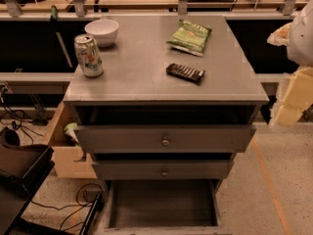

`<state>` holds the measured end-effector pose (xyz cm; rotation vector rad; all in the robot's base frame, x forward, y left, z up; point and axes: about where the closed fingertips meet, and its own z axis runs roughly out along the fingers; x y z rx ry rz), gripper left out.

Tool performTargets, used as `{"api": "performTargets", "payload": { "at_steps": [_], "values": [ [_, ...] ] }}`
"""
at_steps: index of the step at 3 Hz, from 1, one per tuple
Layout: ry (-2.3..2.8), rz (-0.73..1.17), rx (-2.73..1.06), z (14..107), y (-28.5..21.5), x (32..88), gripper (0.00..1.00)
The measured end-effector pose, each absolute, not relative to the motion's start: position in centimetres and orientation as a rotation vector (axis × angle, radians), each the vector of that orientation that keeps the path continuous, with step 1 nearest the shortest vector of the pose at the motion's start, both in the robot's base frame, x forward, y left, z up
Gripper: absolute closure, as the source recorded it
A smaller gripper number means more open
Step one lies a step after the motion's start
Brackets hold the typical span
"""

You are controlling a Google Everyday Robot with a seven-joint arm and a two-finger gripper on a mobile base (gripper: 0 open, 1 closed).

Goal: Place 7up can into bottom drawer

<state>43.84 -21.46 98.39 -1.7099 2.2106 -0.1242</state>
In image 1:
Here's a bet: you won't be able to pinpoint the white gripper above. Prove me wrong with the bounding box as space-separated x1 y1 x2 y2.
267 23 313 127

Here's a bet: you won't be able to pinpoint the green white 7up can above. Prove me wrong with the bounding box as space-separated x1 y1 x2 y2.
74 34 104 77

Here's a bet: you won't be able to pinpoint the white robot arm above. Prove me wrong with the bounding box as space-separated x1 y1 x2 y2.
267 0 313 127

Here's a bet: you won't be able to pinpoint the grey top drawer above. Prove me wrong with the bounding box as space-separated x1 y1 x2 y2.
75 105 255 154

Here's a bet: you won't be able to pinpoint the grey drawer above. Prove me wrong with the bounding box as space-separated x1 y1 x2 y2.
75 105 255 154
94 180 232 235
93 154 234 180

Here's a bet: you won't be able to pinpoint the grey drawer cabinet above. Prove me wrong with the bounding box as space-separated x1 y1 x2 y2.
63 15 270 235

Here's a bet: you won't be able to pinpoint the grey bottom drawer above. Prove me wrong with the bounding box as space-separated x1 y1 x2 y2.
94 180 232 235

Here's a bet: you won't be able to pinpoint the grey middle drawer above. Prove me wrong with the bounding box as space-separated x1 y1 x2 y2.
93 154 234 180

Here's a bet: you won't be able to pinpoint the dark chocolate bar wrapper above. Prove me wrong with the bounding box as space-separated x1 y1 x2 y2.
166 64 205 84

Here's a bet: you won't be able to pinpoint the green chip bag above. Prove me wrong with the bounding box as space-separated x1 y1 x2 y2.
167 20 212 57

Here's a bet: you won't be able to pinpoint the white ceramic bowl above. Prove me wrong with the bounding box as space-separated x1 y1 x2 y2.
84 19 119 47

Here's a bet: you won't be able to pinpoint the green white bag in box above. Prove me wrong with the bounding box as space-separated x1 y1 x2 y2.
64 122 79 146

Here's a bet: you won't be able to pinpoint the light wooden box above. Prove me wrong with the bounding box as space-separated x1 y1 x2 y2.
43 102 96 179

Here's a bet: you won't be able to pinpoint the black cart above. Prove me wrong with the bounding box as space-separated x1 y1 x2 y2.
0 127 54 235

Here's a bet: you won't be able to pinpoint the black floor cables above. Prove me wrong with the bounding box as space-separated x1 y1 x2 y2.
30 182 105 233

